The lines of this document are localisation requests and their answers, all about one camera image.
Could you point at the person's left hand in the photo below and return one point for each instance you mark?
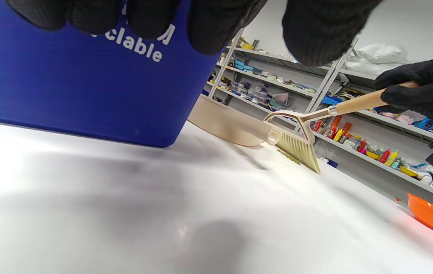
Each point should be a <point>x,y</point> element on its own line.
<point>315,34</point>

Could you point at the beige plastic dustpan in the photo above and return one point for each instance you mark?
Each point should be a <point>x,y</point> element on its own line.
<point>228,123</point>

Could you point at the pile of green mung beans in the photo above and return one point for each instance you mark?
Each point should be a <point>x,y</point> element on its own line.
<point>288,156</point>

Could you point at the blue food waste bin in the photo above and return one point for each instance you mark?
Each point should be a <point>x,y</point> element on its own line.
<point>79,83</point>

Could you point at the blue bag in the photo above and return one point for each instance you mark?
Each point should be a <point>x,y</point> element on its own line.
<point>425,123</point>

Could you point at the pink pouch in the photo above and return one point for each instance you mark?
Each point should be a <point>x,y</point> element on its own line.
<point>401,118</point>

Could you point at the grey metal shelf rack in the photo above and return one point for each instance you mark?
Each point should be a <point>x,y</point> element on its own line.
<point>328,78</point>

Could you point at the white plastic bags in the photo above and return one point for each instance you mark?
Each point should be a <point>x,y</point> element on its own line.
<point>380,55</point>

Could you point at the blue cloth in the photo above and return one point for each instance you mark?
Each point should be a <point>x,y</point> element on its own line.
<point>331,100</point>

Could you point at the yellow bowl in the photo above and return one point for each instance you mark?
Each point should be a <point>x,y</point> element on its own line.
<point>408,171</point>
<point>372,155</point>

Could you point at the white plastic jar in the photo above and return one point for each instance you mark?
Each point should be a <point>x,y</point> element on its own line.
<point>425,178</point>

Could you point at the row of condiment bottles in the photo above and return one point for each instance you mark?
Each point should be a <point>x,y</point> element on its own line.
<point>361,146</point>

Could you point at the white table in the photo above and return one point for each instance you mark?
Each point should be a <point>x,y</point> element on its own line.
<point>163,213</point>

